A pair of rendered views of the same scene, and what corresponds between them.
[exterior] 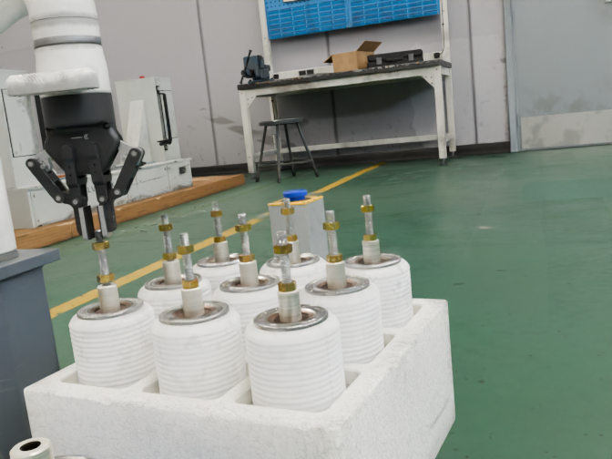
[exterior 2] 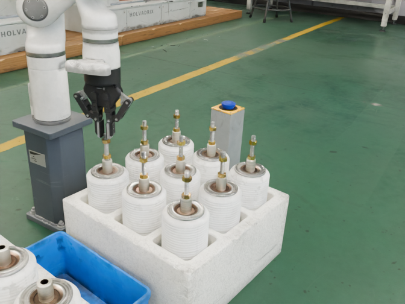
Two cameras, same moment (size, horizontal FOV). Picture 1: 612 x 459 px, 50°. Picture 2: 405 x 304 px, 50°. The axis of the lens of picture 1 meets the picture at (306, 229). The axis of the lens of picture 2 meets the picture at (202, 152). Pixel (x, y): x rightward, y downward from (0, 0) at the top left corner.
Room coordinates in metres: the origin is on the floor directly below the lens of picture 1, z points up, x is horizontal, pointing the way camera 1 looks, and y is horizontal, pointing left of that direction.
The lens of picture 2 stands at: (-0.09, -0.13, 0.73)
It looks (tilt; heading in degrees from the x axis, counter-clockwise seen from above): 26 degrees down; 10
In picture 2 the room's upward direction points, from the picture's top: 3 degrees clockwise
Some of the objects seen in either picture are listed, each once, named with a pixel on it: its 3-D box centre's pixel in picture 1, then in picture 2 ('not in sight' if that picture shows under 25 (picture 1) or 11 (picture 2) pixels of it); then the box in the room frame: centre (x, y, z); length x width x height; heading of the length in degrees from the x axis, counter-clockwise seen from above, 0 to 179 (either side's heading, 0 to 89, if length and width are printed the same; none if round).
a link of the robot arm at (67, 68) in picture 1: (65, 66); (97, 52); (0.72, 0.24, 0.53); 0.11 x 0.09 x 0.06; 178
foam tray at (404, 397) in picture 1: (264, 405); (178, 227); (0.79, 0.08, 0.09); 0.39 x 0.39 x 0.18; 63
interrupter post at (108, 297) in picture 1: (108, 298); (107, 166); (0.73, 0.24, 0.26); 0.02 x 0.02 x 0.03
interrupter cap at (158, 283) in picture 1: (173, 282); (144, 155); (0.84, 0.18, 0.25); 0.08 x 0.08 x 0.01
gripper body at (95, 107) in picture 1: (82, 132); (102, 84); (0.74, 0.24, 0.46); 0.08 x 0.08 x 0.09
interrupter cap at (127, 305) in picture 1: (110, 309); (107, 171); (0.73, 0.24, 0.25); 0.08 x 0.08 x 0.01
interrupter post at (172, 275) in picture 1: (172, 272); (144, 150); (0.84, 0.18, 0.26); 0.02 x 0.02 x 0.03
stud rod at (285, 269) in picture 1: (285, 269); (186, 187); (0.63, 0.02, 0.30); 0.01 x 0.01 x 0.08
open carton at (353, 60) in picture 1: (352, 58); not in sight; (5.41, -0.52, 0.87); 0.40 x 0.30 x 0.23; 56
